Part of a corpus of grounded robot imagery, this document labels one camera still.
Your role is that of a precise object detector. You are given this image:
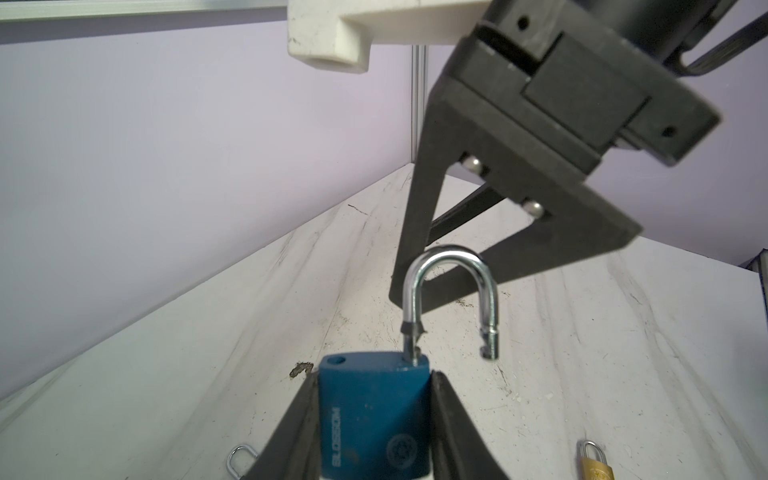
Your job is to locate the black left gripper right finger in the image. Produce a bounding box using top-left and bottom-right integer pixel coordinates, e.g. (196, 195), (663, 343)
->
(430, 371), (509, 480)

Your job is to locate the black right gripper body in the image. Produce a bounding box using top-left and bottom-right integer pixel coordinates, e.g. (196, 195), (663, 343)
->
(443, 1), (721, 178)

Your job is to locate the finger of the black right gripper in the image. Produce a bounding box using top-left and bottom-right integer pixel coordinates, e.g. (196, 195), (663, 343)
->
(427, 184), (505, 245)
(388, 77), (643, 314)

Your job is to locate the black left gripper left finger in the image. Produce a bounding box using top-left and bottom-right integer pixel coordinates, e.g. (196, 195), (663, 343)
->
(239, 372), (320, 479)

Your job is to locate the black padlock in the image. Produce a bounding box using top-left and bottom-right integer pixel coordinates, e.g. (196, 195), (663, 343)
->
(225, 443), (259, 480)

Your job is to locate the blue padlock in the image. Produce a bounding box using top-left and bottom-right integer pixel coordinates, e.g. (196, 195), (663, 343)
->
(318, 245), (499, 479)

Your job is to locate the brass padlock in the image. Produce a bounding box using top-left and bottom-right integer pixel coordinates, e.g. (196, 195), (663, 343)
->
(578, 440), (615, 480)

